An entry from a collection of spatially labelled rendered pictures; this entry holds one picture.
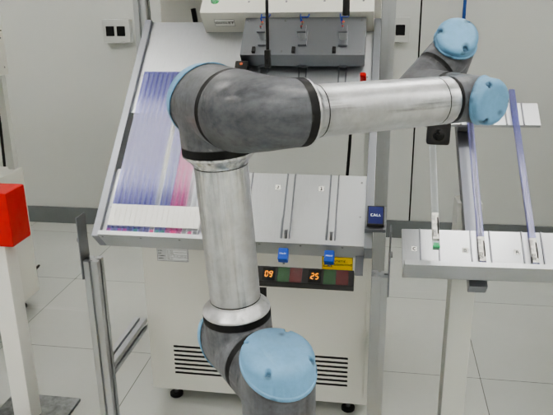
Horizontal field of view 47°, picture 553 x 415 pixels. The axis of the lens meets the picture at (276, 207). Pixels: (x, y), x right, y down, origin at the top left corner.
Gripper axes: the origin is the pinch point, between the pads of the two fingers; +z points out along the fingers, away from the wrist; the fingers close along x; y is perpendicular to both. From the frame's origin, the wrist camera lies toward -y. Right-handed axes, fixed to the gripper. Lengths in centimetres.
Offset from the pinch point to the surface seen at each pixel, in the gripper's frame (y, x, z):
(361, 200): -12.5, 15.0, 17.0
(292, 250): -25.7, 31.5, 17.4
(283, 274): -32.1, 33.1, 14.8
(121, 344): -48, 84, 52
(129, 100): 17, 80, 23
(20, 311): -40, 116, 50
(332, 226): -19.5, 22.0, 15.9
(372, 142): 3.7, 12.6, 18.7
